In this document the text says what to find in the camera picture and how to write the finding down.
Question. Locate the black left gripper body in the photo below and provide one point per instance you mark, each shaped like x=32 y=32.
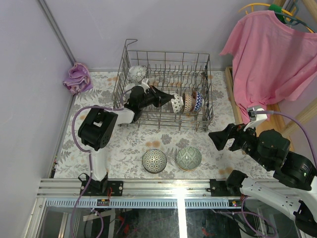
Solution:
x=153 y=96

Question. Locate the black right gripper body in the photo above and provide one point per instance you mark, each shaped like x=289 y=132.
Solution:
x=246 y=141

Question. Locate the grey dotted bowl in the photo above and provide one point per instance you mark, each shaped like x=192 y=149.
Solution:
x=129 y=86

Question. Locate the white bowl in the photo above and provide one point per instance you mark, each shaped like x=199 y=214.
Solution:
x=177 y=103

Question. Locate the brown lattice patterned bowl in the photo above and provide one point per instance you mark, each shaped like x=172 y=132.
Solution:
x=188 y=102

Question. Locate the blue zigzag bowl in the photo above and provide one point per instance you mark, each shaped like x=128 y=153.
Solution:
x=198 y=102

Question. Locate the black patterned bowl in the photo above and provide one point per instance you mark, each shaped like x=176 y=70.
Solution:
x=154 y=161

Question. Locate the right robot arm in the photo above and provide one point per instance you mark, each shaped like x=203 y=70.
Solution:
x=298 y=173

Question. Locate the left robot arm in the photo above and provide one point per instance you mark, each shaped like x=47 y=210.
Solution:
x=92 y=126

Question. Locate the green diamond patterned bowl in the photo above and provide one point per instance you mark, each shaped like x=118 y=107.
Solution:
x=188 y=158

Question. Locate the floral table mat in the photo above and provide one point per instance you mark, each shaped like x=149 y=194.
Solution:
x=129 y=142

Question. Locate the purple crumpled cloth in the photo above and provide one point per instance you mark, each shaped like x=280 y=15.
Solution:
x=78 y=79

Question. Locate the pink t-shirt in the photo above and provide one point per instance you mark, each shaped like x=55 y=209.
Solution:
x=271 y=61

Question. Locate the yellow clothes hanger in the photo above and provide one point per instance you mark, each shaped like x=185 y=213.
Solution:
x=291 y=8

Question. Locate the teal clothes hanger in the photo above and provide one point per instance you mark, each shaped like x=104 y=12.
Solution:
x=286 y=18

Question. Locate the grey wire dish rack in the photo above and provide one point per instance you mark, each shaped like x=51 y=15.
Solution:
x=170 y=72

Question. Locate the white wrist camera, left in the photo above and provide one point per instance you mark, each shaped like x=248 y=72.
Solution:
x=145 y=83

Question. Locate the white wrist camera, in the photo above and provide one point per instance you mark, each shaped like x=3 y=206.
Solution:
x=145 y=83
x=255 y=118

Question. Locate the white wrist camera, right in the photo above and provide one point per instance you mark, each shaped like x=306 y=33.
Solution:
x=255 y=118

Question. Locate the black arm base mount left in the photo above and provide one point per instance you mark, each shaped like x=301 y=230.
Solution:
x=104 y=187

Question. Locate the slotted cable duct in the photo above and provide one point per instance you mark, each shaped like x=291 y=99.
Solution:
x=144 y=203

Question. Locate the corner aluminium post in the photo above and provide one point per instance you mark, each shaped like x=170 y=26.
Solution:
x=56 y=30

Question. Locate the aluminium frame rail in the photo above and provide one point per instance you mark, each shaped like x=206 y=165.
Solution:
x=140 y=188

